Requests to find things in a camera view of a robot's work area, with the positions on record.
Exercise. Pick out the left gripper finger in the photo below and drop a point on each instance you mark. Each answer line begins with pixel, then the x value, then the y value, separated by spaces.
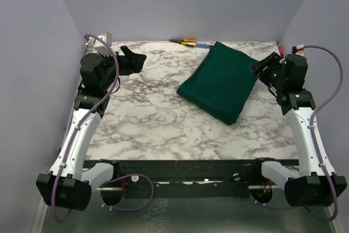
pixel 127 52
pixel 137 62

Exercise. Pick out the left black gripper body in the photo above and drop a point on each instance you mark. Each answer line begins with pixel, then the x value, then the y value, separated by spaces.
pixel 124 66

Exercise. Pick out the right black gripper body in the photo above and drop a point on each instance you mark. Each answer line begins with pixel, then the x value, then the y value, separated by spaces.
pixel 271 74

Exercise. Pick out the dark green surgical cloth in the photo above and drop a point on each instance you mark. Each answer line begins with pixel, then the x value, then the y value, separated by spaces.
pixel 221 84

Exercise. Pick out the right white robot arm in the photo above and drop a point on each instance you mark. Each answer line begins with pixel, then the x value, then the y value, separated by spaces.
pixel 316 182

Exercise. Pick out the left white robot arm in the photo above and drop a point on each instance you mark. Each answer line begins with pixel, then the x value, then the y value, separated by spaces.
pixel 66 184

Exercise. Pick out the red marker at edge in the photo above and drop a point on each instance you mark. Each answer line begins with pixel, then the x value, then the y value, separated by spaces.
pixel 281 50

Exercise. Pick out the blue red pen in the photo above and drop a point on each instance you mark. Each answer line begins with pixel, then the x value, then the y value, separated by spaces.
pixel 203 45

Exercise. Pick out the yellow handled pliers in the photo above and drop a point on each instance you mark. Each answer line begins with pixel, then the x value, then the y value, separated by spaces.
pixel 185 42

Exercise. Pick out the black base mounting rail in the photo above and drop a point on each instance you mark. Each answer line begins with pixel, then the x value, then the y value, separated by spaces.
pixel 184 179

